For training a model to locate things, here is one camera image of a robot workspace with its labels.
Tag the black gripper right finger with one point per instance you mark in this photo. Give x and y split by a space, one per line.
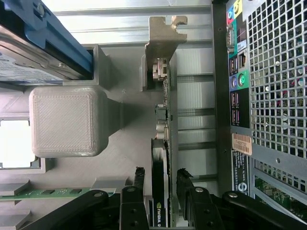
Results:
196 208

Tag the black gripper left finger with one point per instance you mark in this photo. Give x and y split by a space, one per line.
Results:
134 206

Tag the grey printed parts rack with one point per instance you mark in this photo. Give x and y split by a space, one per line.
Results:
129 143

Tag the green RAM stick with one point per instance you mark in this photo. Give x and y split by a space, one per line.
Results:
48 192

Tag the black open PC case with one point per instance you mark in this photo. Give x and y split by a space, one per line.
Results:
275 153

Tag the silver CPU chip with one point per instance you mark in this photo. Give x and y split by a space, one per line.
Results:
14 143

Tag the hard disk with blue caddy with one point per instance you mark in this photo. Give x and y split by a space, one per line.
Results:
24 60

